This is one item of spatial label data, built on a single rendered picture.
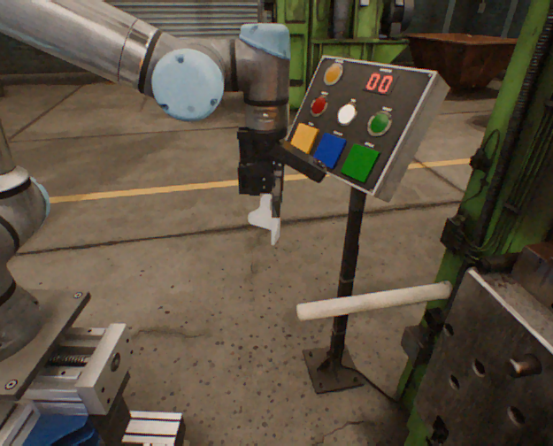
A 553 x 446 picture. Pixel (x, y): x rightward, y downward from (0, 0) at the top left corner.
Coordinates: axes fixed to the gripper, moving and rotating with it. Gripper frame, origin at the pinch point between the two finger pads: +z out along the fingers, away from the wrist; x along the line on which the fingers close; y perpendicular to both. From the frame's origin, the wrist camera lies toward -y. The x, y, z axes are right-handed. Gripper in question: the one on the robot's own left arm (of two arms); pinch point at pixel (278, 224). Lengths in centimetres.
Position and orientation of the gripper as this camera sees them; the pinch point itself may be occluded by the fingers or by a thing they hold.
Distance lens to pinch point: 68.9
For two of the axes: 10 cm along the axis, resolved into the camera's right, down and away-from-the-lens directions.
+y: -10.0, -0.3, 0.4
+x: -0.5, 5.4, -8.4
